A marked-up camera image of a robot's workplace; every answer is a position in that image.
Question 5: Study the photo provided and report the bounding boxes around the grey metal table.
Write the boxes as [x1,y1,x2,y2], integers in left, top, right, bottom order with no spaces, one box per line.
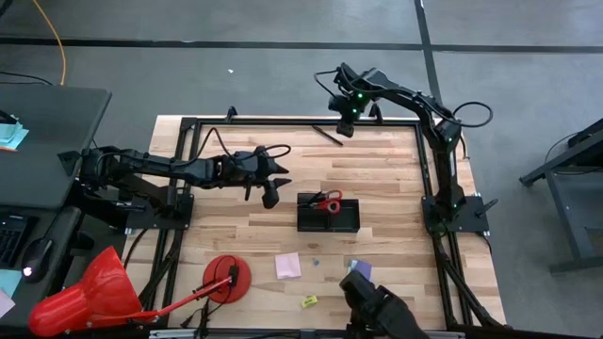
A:
[517,117,603,274]

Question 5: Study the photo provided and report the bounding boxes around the yellow cable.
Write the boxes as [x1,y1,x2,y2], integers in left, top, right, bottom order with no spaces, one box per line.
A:
[31,0,67,87]

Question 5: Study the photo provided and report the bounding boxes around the black lamp cord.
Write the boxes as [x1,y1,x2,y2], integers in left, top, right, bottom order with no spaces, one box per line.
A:
[181,263,241,331]

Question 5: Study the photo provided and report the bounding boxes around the black computer keyboard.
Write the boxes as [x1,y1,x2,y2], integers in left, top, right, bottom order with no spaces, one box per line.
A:
[0,214,29,269]

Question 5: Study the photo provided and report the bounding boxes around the pale paper sheet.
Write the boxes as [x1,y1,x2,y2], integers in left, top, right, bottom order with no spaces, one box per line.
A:
[0,289,17,319]

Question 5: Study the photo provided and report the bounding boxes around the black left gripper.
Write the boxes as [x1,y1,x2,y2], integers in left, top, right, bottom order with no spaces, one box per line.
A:
[214,144,293,210]

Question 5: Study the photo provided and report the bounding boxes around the teal paper sheet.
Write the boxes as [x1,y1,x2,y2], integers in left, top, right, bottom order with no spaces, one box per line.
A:
[0,267,24,299]

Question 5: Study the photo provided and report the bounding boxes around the black floor cable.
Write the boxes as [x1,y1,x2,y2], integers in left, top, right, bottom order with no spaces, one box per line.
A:
[0,70,54,89]

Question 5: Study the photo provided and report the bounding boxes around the black office desk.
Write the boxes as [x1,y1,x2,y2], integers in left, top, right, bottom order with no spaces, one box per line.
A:
[0,84,113,211]

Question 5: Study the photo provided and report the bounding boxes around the teal paper stack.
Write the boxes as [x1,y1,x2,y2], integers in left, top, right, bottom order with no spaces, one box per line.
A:
[0,115,30,153]

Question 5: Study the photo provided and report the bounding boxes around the pink sticky note pad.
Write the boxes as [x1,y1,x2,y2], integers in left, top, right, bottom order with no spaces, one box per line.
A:
[274,251,302,281]

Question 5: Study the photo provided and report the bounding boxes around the red desk lamp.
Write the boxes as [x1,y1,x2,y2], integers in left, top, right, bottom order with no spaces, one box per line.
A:
[27,245,253,338]

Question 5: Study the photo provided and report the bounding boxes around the black mesh desk organizer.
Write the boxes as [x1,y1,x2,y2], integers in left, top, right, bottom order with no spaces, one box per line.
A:
[296,190,361,234]

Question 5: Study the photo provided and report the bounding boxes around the red-handled scissors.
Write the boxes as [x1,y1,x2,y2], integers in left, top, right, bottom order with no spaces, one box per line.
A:
[308,188,344,216]

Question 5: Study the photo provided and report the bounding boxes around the black aluminium table frame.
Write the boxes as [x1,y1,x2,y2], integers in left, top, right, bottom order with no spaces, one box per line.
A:
[124,104,508,331]

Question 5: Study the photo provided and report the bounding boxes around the black computer mouse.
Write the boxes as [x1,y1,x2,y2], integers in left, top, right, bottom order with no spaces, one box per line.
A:
[21,237,54,283]

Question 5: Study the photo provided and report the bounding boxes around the purple sticky note pad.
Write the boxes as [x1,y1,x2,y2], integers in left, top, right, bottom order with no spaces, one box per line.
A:
[347,258,373,283]

